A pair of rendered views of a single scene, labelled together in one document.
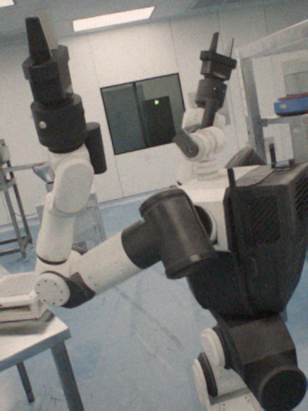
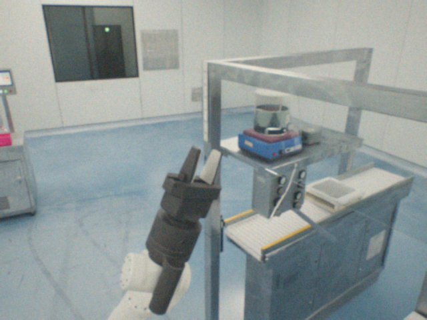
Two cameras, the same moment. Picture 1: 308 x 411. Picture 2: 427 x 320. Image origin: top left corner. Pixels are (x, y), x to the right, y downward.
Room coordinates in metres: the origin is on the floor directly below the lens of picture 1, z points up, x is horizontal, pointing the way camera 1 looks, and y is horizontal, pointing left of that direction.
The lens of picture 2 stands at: (0.70, -0.14, 1.82)
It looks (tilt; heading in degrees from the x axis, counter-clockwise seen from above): 23 degrees down; 342
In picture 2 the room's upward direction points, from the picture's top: straight up
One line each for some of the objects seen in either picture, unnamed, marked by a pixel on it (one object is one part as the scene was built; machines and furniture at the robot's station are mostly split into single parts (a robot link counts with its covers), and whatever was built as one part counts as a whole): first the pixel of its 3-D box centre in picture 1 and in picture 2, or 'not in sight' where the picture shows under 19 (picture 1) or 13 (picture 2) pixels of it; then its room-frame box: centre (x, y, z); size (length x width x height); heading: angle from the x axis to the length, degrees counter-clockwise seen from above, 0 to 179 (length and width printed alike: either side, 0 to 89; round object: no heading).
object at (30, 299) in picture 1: (18, 288); not in sight; (1.32, 0.53, 0.93); 0.25 x 0.24 x 0.02; 168
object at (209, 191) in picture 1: (241, 232); not in sight; (0.87, -0.19, 1.12); 0.34 x 0.30 x 0.36; 144
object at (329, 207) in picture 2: not in sight; (332, 197); (2.13, -1.36, 0.86); 0.24 x 0.24 x 0.02; 16
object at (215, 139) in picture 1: (204, 148); not in sight; (0.91, -0.14, 1.33); 0.10 x 0.07 x 0.09; 144
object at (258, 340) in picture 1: (253, 343); not in sight; (0.83, -0.17, 0.86); 0.28 x 0.13 x 0.18; 8
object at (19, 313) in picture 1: (22, 300); not in sight; (1.32, 0.53, 0.88); 0.24 x 0.24 x 0.02; 78
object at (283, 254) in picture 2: not in sight; (329, 209); (2.13, -1.35, 0.79); 1.30 x 0.29 x 0.10; 107
